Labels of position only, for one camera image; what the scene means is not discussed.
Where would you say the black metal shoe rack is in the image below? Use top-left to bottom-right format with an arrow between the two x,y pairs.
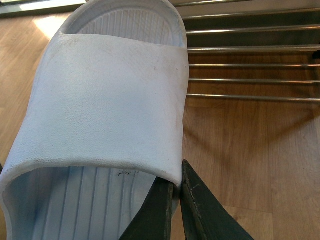
172,0 -> 320,103

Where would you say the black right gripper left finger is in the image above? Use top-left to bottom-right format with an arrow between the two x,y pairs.
120,177 -> 174,240

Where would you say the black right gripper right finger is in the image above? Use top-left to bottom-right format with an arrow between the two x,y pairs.
180,160 -> 253,240

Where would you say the light blue slipper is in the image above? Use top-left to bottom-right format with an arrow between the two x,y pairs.
0,0 -> 189,240

